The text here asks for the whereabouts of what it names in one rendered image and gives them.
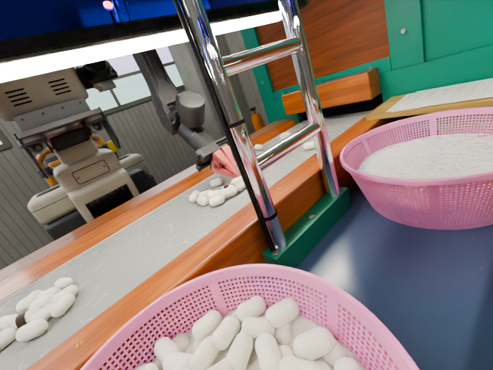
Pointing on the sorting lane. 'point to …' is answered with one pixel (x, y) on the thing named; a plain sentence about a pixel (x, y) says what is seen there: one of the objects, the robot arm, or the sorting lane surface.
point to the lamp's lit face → (32, 66)
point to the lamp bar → (102, 23)
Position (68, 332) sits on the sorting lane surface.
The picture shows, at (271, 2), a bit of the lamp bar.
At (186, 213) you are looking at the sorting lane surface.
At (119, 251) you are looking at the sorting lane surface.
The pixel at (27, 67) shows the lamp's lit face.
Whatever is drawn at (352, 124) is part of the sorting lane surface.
